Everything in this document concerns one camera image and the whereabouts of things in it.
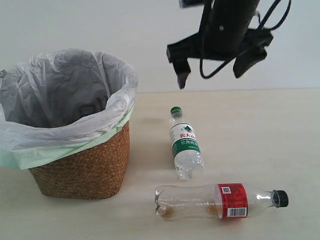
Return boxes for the green label water bottle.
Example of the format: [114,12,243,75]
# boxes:
[169,106,204,181]

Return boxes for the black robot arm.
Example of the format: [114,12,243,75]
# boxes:
[166,0,273,89]

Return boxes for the black cable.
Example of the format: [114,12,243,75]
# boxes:
[199,0,292,80]

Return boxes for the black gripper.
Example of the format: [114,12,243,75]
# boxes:
[166,28,274,89]

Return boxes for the white plastic bin liner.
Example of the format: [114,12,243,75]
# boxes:
[0,49,138,170]

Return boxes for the red label clear soda bottle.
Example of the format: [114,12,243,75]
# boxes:
[154,183,289,221]

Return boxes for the brown woven wicker basket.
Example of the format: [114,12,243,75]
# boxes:
[29,123,130,200]

